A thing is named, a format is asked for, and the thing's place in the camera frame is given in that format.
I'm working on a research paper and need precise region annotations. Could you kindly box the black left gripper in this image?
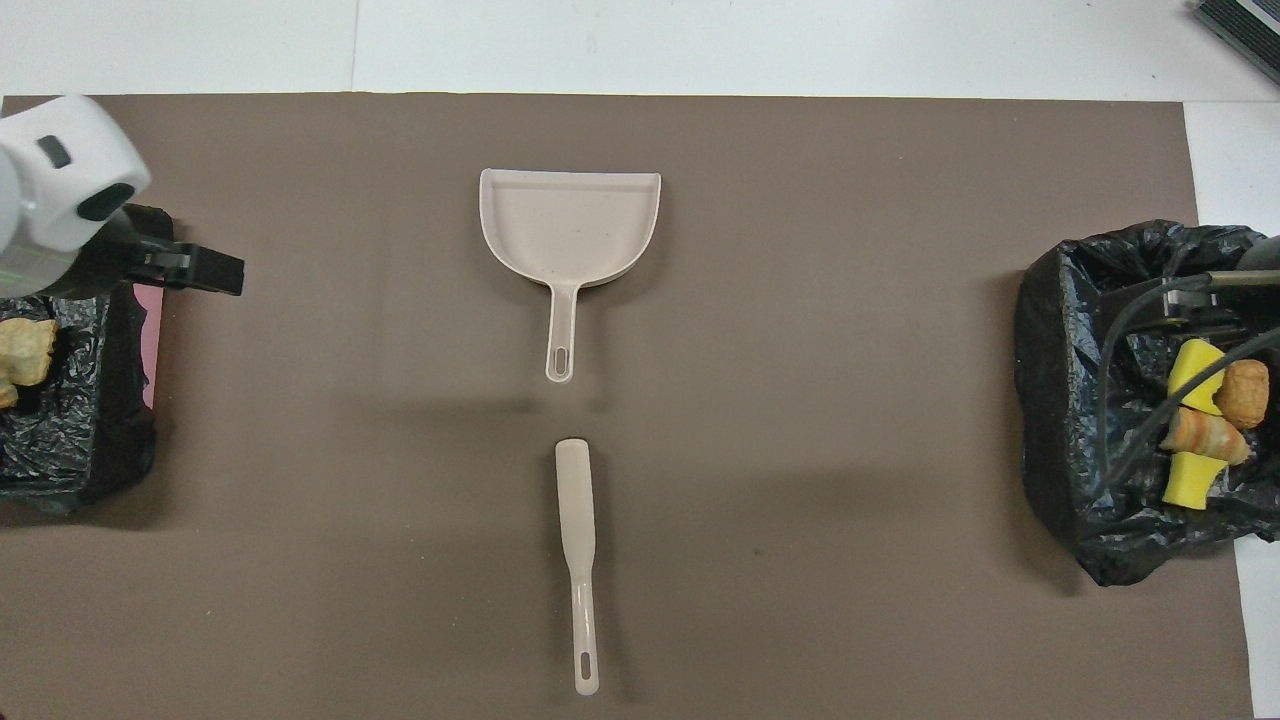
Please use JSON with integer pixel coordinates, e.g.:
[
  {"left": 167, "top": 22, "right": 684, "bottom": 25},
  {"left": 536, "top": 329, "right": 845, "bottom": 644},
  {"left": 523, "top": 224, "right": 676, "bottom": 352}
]
[{"left": 35, "top": 203, "right": 247, "bottom": 299}]

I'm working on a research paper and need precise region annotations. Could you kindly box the yellow notched sponge block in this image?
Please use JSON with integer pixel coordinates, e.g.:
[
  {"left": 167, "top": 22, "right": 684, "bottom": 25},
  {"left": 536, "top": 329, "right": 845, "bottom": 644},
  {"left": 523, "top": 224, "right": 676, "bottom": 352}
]
[{"left": 1166, "top": 338, "right": 1229, "bottom": 417}]

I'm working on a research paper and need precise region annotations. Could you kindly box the brown bread roll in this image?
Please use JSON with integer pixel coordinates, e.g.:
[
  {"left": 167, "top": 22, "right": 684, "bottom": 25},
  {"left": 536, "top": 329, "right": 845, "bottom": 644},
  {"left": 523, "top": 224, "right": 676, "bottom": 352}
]
[{"left": 1212, "top": 358, "right": 1271, "bottom": 431}]

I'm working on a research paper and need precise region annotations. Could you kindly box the striped orange bread piece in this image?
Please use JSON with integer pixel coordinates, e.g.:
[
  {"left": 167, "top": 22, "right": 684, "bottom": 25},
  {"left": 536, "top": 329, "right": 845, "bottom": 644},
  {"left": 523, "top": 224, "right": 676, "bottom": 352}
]
[{"left": 1160, "top": 405, "right": 1251, "bottom": 467}]

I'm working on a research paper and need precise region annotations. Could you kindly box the yellow waisted sponge piece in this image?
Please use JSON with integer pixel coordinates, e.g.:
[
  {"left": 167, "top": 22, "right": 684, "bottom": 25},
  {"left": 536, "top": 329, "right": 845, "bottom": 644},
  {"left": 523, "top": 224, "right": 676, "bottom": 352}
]
[{"left": 1162, "top": 451, "right": 1229, "bottom": 510}]

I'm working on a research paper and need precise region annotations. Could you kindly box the pale round snack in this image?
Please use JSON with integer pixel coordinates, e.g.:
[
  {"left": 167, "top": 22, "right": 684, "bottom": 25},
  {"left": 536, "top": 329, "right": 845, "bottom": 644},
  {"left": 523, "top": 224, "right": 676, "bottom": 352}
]
[{"left": 0, "top": 317, "right": 59, "bottom": 387}]

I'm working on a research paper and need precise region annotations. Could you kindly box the beige plastic dustpan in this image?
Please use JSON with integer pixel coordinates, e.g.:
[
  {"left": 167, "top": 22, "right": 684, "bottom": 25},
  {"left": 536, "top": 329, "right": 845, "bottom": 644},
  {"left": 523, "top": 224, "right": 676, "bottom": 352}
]
[{"left": 478, "top": 167, "right": 663, "bottom": 385}]

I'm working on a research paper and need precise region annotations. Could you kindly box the beige hand brush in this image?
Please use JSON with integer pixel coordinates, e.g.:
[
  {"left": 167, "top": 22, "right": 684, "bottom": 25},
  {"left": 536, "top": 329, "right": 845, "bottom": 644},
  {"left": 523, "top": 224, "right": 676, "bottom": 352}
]
[{"left": 554, "top": 437, "right": 602, "bottom": 698}]

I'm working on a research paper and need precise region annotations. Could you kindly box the pink bin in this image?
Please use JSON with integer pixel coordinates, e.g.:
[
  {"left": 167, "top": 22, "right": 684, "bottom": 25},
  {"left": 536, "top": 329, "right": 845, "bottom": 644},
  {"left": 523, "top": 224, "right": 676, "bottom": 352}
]
[{"left": 133, "top": 283, "right": 166, "bottom": 409}]

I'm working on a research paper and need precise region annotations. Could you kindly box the black trash bag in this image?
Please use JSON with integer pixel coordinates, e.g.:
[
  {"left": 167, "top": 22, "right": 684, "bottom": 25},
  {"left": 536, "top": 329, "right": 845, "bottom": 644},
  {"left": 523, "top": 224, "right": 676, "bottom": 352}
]
[
  {"left": 0, "top": 201, "right": 176, "bottom": 516},
  {"left": 1014, "top": 219, "right": 1280, "bottom": 588}
]

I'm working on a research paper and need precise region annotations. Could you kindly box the black ribbed device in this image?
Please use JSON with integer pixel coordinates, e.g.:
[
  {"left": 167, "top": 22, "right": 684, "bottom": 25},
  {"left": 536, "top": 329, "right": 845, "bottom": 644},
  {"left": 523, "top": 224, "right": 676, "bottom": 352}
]
[{"left": 1192, "top": 0, "right": 1280, "bottom": 86}]

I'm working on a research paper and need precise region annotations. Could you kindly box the brown table mat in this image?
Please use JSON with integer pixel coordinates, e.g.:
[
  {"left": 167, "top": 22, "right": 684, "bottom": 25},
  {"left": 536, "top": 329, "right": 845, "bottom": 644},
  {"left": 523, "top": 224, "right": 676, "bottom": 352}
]
[{"left": 0, "top": 93, "right": 1256, "bottom": 720}]

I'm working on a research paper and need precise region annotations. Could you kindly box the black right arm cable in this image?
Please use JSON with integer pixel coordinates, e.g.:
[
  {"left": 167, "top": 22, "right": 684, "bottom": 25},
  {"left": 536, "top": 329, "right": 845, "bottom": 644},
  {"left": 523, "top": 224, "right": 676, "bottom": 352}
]
[{"left": 1095, "top": 272, "right": 1280, "bottom": 486}]

